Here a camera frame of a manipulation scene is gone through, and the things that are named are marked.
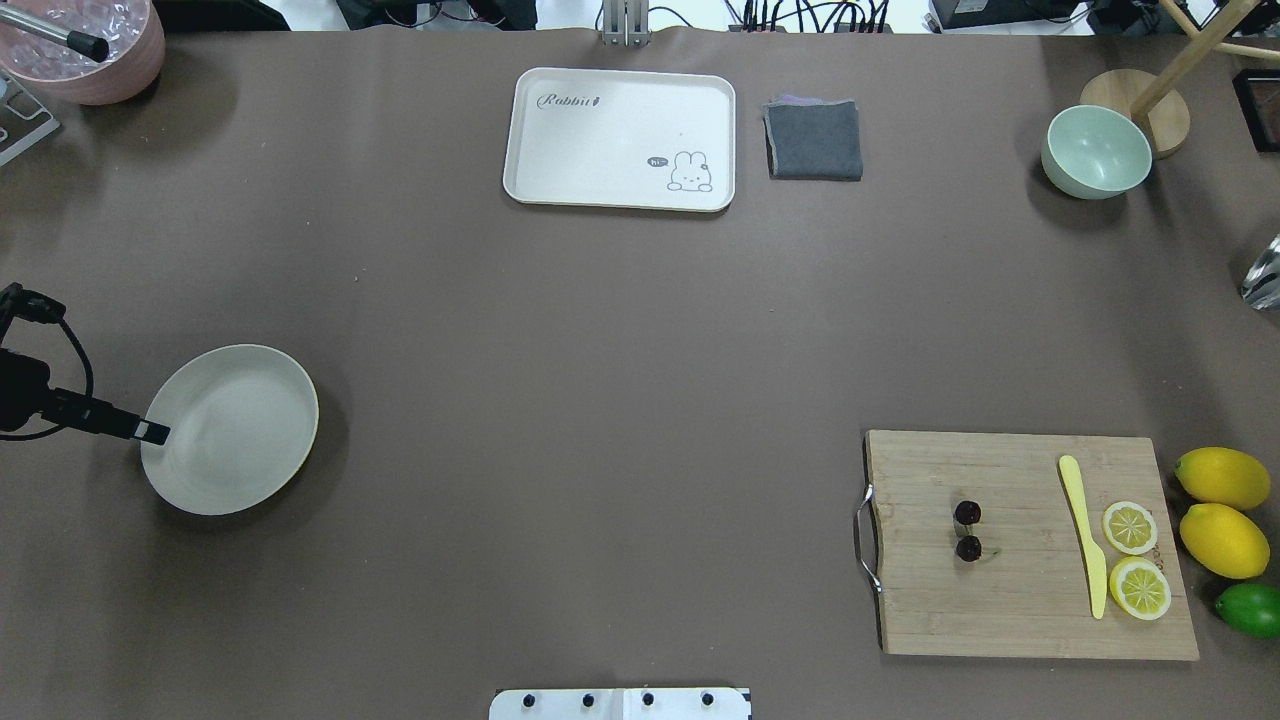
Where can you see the white cup rack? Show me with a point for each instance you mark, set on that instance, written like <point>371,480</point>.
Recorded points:
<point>25,121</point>

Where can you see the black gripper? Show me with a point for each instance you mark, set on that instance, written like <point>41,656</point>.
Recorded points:
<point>22,392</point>

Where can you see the pink ice bowl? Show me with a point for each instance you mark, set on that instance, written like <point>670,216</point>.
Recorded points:
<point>136,44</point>

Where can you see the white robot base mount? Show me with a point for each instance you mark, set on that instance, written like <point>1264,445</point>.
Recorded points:
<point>623,703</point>

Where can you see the wooden mug tree stand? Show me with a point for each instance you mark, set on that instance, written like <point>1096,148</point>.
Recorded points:
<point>1152,102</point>

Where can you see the steel scoop in ice bowl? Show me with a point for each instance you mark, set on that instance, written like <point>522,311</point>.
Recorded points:
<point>94,48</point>

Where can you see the lemon slice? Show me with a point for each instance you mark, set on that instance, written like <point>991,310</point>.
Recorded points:
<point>1140,588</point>
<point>1130,528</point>

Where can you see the wooden cutting board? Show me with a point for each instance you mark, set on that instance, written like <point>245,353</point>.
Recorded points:
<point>1031,601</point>

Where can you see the mint green bowl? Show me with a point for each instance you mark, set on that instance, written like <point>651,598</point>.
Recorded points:
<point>1094,153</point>

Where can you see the white rabbit tray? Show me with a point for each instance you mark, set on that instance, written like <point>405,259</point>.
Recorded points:
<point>622,139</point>

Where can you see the grey folded cloth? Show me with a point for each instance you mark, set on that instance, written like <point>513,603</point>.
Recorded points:
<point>811,138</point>

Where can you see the green lime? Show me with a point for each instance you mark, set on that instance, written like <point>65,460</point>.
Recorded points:
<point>1250,608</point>

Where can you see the black framed box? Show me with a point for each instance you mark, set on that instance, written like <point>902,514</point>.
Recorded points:
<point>1257,91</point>

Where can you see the whole yellow lemon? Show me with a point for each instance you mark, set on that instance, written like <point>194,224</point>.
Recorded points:
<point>1224,541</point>
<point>1224,475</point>

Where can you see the cream round plate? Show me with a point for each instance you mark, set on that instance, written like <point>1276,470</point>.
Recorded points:
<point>242,421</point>

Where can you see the yellow plastic knife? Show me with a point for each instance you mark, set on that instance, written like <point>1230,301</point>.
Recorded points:
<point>1094,559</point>

